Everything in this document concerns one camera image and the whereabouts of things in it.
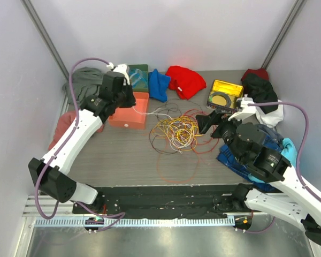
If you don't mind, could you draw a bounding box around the orange wire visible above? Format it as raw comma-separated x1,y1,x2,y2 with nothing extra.
141,117,204,184

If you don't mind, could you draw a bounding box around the salmon pink cloth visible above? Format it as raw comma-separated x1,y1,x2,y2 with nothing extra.
49,110,104,156

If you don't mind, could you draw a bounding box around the white wire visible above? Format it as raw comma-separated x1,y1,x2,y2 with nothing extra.
132,105,198,155

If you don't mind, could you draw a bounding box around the cyan cloth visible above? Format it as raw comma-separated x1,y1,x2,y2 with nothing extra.
247,138,299,184

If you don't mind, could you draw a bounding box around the blue wire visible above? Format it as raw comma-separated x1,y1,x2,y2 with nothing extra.
128,68,149,89

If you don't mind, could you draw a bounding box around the green plastic tray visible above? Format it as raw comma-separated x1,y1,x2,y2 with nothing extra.
128,64,149,93

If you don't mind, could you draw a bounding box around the orange plastic tray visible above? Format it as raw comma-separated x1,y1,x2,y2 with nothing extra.
108,92,149,130

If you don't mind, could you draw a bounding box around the dark red cloth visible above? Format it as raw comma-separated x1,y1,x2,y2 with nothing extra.
241,68,269,81

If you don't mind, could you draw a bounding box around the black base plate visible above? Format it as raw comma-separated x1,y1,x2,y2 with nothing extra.
72,184,257,219

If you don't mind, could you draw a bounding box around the yellow wire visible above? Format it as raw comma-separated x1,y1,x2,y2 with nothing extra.
151,115,200,150

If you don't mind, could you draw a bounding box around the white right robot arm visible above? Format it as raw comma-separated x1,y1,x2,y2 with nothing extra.
196,110,321,246

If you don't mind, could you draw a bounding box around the white cloth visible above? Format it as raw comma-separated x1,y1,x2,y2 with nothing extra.
244,93,284,128

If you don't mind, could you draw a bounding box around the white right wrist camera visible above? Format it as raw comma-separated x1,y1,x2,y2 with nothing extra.
228,97,256,121

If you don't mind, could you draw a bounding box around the black cloth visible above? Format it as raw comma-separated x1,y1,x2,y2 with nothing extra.
241,73,278,103

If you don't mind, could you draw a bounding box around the blue plaid cloth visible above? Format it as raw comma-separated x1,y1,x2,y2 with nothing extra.
217,124,284,192

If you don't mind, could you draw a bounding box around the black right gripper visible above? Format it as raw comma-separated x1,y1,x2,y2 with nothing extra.
195,109,246,162

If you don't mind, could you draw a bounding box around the white slotted cable duct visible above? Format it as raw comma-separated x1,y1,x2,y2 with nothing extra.
34,216,235,228

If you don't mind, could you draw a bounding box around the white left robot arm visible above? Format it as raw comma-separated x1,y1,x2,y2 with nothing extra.
28,70,136,214

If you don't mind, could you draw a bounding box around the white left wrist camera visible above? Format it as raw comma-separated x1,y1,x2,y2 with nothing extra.
106,62,131,85

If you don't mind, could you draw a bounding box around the gold tin box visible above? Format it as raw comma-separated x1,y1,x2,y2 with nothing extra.
206,80,243,112

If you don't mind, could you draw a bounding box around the grey cloth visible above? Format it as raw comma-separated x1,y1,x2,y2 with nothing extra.
72,67,104,106

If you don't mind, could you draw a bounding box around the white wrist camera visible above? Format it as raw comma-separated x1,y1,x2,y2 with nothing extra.
228,97,256,121
106,62,131,85

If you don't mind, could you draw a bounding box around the royal blue cloth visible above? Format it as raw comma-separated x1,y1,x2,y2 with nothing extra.
148,69,171,102

